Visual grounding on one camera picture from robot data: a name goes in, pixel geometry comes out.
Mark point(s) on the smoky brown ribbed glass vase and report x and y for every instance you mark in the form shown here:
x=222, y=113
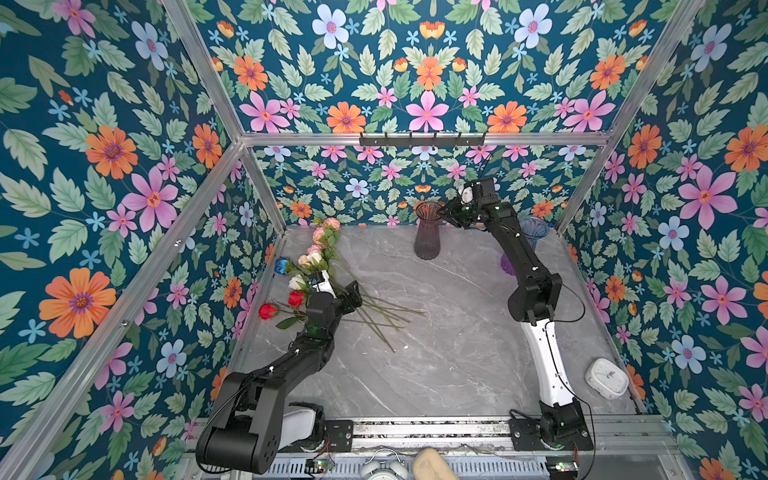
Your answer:
x=427, y=245

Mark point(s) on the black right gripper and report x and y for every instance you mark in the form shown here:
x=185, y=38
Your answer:
x=458, y=215

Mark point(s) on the silver twin bell alarm clock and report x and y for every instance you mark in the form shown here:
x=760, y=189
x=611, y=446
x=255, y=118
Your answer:
x=384, y=464

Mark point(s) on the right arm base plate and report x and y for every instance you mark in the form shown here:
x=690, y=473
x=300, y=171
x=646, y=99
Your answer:
x=556, y=430

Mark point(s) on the white rose stem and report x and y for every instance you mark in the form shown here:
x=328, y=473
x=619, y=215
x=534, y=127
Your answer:
x=302, y=283

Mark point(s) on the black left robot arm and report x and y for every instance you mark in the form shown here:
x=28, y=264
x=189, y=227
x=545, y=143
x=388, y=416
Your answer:
x=245, y=429

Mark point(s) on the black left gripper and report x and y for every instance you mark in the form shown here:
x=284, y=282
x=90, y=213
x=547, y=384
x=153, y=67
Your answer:
x=352, y=297

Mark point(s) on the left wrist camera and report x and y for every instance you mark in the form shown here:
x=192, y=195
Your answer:
x=321, y=282

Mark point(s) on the white round timer device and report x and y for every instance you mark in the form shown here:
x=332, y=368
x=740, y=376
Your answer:
x=607, y=379

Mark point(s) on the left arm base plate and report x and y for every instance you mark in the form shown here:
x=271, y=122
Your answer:
x=335, y=436

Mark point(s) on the blue rose stem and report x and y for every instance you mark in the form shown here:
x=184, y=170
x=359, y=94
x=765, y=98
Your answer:
x=282, y=265

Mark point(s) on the pink peony flower stem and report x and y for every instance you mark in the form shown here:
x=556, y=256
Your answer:
x=322, y=255

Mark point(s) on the purple ribbed glass vase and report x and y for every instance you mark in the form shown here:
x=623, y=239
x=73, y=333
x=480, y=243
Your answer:
x=533, y=229

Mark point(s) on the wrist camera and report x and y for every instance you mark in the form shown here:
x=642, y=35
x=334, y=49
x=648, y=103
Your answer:
x=321, y=282
x=467, y=195

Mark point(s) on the beige sponge block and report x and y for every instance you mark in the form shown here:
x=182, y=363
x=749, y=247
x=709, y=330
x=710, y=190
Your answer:
x=430, y=465

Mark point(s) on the red rose stem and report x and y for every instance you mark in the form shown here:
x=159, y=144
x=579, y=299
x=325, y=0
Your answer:
x=374, y=311
x=267, y=311

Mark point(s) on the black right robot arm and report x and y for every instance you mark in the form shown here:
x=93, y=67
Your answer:
x=533, y=302

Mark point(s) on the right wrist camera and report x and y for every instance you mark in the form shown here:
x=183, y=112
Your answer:
x=467, y=195

